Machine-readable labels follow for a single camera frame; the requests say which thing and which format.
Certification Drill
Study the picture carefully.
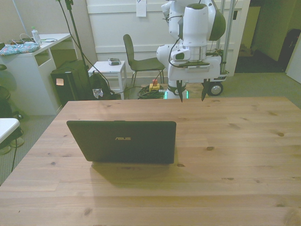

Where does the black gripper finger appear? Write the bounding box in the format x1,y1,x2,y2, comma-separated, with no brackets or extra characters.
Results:
176,80,187,103
201,79,212,102

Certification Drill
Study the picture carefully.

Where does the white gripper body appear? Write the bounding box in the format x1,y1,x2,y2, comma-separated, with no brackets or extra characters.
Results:
167,55,223,83

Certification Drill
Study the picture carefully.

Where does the black ASUS laptop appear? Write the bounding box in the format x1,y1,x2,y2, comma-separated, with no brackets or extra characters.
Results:
66,120,177,165

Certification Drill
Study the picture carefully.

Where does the cart wheel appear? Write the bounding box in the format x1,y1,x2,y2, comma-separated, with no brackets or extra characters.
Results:
208,82,224,97

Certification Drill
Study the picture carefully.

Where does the yellow emergency stop button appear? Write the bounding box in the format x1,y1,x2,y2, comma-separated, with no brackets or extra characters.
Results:
149,79,161,93

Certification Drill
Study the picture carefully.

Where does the black chair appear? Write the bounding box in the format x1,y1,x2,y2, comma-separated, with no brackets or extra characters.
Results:
122,34,166,87

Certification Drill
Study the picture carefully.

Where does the small white side table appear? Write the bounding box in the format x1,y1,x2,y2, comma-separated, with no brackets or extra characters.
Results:
87,60,127,100

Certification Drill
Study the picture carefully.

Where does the black backpack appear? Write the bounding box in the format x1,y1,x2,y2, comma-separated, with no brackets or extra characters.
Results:
88,70,116,101

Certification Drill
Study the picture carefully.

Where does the white paper sheet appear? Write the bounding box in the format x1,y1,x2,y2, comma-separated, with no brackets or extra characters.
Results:
136,0,147,18

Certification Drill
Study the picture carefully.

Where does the black suitcase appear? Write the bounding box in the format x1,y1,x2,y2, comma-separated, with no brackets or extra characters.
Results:
278,28,301,68

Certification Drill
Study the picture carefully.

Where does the black tripod stand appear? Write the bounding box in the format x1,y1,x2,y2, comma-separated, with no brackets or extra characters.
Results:
55,0,95,100

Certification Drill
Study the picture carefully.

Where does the black computer tower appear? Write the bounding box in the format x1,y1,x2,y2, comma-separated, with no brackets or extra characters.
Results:
50,66,82,107

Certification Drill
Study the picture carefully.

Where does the clear plastic water bottle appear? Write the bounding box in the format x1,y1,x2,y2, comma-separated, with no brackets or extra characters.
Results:
31,26,43,47

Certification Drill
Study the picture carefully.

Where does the white desk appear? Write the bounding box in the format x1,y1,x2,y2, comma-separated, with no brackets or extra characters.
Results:
0,33,79,116

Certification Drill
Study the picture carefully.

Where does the patterned turquoise cloth bag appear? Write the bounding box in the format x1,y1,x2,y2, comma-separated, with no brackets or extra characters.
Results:
0,41,40,57

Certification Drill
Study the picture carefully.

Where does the coiled dark cable bundle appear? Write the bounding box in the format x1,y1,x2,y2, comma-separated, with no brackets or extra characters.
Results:
137,84,166,100

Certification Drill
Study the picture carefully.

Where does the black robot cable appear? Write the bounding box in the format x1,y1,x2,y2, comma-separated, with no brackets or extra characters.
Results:
161,14,185,74

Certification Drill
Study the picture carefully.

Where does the aluminium frame post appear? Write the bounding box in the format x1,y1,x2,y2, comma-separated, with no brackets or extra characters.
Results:
217,0,238,74

